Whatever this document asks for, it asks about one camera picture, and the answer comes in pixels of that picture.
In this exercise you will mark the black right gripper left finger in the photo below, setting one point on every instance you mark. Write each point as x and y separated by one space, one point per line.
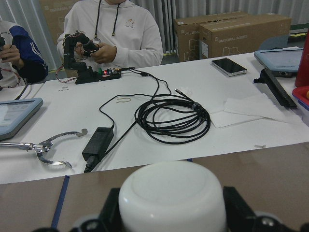
108 220

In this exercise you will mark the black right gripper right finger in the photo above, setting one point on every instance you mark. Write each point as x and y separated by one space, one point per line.
241 218

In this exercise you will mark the cream white cup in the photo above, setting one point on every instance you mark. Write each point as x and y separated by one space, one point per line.
172 196

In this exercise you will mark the black power adapter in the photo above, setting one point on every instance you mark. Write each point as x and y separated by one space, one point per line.
96 148

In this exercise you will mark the red parts tray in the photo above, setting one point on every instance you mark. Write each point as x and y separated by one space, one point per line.
302 101

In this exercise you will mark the blue teach pendant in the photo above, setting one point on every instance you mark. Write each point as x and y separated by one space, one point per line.
14 114
282 62

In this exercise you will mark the black smartphone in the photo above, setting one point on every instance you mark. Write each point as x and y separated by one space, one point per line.
228 67

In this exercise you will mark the red thermos bottle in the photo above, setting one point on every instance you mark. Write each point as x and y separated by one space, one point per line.
302 78

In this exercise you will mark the cardboard box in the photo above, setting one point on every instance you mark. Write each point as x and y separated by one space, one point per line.
195 35
252 33

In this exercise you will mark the seated person white shirt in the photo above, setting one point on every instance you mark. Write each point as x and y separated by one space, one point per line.
20 59

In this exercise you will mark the small black robot device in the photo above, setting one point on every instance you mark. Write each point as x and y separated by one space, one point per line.
85 73

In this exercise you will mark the person in white hoodie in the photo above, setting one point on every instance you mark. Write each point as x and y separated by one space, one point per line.
129 35

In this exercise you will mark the green handled reach grabber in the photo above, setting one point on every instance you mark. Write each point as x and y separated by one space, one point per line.
44 146

